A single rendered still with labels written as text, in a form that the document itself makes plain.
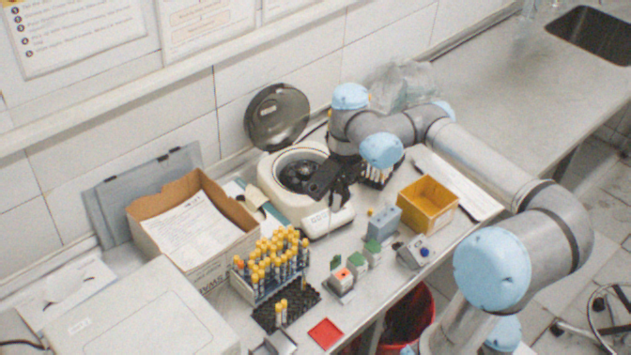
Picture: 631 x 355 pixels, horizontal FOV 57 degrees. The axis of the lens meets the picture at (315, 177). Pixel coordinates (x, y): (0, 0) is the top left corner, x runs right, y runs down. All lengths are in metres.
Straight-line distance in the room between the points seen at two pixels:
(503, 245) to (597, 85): 1.78
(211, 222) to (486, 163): 0.86
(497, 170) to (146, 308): 0.72
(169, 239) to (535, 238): 1.03
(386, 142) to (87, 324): 0.68
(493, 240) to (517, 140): 1.32
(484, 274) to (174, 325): 0.61
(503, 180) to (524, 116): 1.25
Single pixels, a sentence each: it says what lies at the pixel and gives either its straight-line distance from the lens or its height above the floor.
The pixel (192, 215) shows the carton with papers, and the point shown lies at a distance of 1.68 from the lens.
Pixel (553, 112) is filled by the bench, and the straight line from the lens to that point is 2.37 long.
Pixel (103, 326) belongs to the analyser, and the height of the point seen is 1.17.
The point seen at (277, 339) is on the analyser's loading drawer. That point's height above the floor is 0.91.
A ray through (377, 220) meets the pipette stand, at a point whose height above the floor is 0.97.
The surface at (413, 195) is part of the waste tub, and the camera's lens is 1.81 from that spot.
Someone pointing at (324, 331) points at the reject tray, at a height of 0.88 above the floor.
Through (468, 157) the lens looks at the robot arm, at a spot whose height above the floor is 1.48.
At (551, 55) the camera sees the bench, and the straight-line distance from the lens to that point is 2.70.
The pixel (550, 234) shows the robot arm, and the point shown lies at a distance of 0.92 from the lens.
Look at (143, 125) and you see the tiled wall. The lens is 1.58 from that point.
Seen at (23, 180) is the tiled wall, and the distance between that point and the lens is 1.51.
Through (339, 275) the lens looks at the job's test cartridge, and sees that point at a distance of 1.53.
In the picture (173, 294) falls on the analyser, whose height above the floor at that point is 1.17.
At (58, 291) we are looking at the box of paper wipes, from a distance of 1.58.
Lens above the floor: 2.20
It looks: 45 degrees down
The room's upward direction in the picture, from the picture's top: 4 degrees clockwise
